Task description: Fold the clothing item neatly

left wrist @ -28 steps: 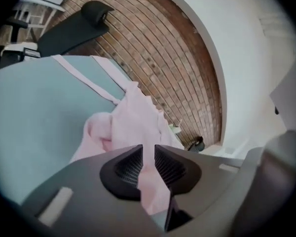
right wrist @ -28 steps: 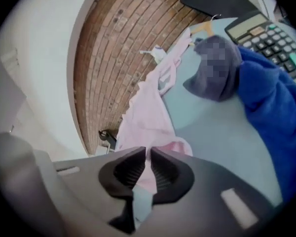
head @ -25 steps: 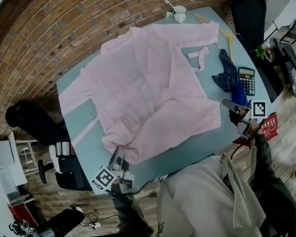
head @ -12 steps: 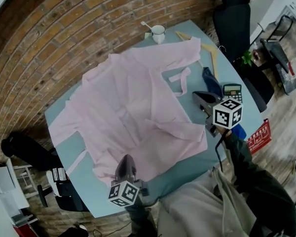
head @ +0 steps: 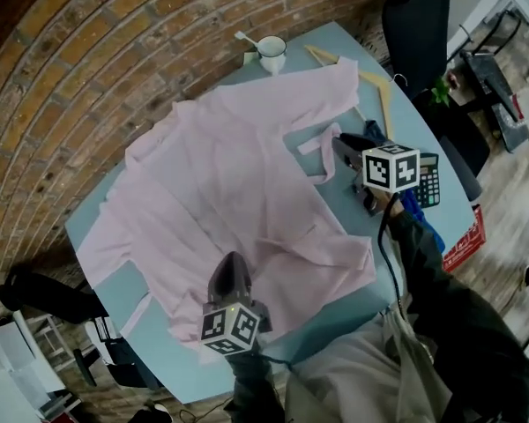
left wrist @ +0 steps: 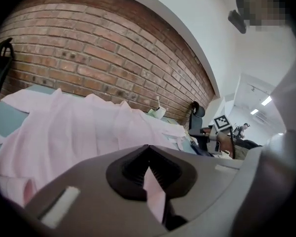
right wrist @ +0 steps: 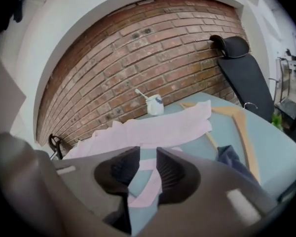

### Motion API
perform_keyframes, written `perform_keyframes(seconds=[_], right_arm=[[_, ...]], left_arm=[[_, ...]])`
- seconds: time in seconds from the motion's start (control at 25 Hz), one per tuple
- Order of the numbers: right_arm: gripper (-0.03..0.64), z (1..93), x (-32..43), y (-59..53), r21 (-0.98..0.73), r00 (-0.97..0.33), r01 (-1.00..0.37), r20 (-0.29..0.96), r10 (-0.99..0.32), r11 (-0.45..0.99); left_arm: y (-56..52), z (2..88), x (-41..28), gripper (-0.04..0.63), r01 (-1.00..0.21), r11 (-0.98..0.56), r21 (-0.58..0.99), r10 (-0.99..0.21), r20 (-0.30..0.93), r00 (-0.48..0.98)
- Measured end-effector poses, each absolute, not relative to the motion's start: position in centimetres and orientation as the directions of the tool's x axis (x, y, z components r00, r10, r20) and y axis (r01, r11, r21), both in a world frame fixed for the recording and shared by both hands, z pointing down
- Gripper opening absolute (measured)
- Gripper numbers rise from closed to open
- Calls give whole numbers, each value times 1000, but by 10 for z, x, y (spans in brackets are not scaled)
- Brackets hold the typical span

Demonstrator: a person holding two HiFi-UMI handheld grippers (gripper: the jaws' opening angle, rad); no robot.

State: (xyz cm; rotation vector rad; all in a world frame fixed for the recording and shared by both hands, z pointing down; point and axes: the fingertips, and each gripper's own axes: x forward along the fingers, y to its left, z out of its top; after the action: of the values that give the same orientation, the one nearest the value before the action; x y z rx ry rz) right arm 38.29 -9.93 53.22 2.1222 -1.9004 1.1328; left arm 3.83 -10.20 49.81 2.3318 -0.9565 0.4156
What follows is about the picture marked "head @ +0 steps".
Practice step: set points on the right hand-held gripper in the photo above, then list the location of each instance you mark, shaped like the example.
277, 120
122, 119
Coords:
390, 170

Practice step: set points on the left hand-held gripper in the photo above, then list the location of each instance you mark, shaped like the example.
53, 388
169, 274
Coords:
229, 328

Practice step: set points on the pink robe garment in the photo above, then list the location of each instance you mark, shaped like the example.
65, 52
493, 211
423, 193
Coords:
229, 183

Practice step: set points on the person's left forearm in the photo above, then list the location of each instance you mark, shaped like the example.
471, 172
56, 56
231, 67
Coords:
251, 390

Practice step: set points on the person's right forearm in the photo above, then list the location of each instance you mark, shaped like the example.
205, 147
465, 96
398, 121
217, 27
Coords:
458, 315

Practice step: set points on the wooden clothes hanger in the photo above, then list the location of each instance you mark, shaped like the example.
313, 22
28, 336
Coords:
384, 99

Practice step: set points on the black calculator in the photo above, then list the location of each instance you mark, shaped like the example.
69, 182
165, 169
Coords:
427, 181

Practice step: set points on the green plant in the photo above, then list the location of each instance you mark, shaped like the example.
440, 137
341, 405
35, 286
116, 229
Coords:
441, 93

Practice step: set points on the bright blue cloth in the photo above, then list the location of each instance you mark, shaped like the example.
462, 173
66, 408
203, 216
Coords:
425, 227

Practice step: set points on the white enamel mug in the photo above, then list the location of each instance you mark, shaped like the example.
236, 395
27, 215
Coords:
271, 55

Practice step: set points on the green note pad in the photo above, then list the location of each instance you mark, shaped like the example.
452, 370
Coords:
249, 57

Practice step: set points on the white and black boxes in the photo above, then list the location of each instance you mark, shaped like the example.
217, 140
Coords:
99, 337

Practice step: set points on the red box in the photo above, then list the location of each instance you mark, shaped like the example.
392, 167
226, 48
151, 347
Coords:
467, 245

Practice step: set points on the white toothbrush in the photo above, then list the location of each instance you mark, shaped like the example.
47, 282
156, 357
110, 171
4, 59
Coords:
246, 38

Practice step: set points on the person's beige smock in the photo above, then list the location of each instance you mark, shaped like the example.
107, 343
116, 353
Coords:
357, 377

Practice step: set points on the black office chair with boxes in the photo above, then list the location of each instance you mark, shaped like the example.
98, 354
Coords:
48, 293

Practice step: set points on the white shelf unit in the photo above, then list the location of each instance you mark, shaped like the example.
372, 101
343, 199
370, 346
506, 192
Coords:
13, 359

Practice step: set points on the black metal frame rack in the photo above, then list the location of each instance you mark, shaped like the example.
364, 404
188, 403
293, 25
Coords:
493, 86

